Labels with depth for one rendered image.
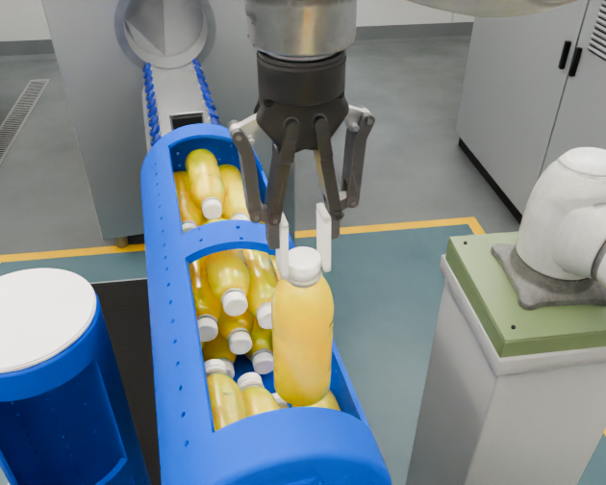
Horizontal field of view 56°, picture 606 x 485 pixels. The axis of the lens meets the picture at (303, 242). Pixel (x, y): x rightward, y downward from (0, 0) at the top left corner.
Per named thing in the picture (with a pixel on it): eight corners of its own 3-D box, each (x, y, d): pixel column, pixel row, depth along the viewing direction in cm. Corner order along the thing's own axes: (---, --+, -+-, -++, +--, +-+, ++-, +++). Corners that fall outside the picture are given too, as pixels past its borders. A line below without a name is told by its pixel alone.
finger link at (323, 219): (315, 202, 59) (322, 201, 59) (316, 256, 63) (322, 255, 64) (324, 218, 57) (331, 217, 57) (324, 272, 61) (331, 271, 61)
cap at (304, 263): (279, 278, 62) (278, 266, 60) (292, 258, 64) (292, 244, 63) (313, 288, 60) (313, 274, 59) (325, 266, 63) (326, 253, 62)
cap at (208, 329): (218, 316, 95) (220, 323, 94) (214, 333, 98) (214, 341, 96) (195, 315, 94) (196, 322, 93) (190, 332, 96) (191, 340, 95)
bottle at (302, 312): (265, 395, 72) (259, 282, 61) (288, 355, 77) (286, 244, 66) (317, 413, 70) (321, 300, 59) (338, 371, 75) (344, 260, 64)
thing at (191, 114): (207, 154, 182) (202, 108, 173) (209, 160, 179) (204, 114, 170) (175, 158, 180) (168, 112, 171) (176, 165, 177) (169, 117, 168)
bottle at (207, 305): (214, 244, 110) (230, 310, 95) (208, 273, 113) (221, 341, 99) (177, 242, 107) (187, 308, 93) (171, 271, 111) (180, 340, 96)
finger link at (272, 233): (279, 207, 56) (249, 211, 55) (280, 248, 59) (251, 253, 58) (276, 198, 57) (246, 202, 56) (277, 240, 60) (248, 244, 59)
